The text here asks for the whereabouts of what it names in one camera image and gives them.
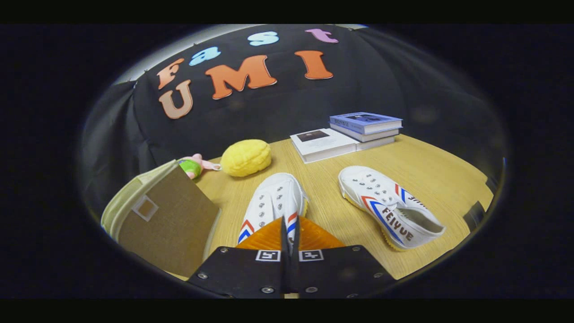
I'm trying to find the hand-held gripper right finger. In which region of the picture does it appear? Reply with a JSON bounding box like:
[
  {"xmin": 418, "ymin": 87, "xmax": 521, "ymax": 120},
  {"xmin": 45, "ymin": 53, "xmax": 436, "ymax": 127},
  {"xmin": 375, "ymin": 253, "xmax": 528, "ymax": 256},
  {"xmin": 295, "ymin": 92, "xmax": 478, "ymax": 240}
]
[{"xmin": 291, "ymin": 215, "xmax": 397, "ymax": 299}]

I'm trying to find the small black flat object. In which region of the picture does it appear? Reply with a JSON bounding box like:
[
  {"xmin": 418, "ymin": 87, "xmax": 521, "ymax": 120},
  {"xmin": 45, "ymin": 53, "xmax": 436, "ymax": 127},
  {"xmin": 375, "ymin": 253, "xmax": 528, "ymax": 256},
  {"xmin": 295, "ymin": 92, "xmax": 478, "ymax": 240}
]
[{"xmin": 462, "ymin": 201, "xmax": 487, "ymax": 231}]

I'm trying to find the black backdrop cloth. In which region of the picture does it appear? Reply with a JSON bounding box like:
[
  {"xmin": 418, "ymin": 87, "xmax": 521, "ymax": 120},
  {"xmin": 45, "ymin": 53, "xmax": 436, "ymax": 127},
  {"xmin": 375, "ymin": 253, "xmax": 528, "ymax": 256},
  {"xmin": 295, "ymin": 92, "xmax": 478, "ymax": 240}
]
[{"xmin": 81, "ymin": 25, "xmax": 507, "ymax": 216}]

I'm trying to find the pink and green plush toy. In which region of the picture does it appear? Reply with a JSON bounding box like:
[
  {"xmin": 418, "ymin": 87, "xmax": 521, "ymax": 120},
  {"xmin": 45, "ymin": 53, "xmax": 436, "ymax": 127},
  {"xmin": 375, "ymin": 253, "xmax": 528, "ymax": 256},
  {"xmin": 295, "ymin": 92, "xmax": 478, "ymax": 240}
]
[{"xmin": 177, "ymin": 153, "xmax": 222, "ymax": 180}]

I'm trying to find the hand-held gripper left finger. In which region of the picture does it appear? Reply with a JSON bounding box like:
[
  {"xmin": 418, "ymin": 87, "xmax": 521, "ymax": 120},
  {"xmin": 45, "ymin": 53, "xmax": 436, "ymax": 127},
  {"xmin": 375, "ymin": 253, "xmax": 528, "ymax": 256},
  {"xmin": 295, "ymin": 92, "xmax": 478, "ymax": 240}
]
[{"xmin": 186, "ymin": 215, "xmax": 290, "ymax": 299}]

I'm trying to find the blue hardcover book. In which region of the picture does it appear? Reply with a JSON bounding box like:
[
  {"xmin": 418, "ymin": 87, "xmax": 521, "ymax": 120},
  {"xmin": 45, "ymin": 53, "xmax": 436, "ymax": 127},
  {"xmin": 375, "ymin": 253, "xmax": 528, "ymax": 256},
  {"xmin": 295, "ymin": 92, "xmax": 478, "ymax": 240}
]
[{"xmin": 330, "ymin": 112, "xmax": 403, "ymax": 135}]

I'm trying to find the white book with dark picture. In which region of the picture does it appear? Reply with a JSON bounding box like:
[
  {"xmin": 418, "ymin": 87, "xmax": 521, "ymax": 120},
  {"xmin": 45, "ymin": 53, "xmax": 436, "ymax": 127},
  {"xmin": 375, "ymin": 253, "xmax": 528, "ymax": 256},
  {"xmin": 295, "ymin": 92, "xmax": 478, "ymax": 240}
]
[{"xmin": 290, "ymin": 128, "xmax": 359, "ymax": 164}]

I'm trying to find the white canvas shoe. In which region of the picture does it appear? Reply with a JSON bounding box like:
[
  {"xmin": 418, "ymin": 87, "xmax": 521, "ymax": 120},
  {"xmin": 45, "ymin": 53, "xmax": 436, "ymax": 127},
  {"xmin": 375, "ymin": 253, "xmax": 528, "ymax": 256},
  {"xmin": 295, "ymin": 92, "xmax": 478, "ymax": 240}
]
[
  {"xmin": 338, "ymin": 166, "xmax": 446, "ymax": 251},
  {"xmin": 237, "ymin": 173, "xmax": 310, "ymax": 252}
]

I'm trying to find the yellow plush toy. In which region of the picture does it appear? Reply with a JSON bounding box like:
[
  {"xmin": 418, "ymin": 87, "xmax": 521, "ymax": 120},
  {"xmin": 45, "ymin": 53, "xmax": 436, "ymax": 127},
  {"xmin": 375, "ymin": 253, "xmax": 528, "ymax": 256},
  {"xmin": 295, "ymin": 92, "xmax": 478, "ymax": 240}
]
[{"xmin": 220, "ymin": 139, "xmax": 272, "ymax": 177}]

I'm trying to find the brown fabric storage box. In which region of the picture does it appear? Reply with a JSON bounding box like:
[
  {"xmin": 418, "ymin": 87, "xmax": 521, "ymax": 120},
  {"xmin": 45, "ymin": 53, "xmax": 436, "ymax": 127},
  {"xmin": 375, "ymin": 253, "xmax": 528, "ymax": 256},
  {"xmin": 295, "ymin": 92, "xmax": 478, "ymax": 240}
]
[{"xmin": 101, "ymin": 159, "xmax": 222, "ymax": 279}]

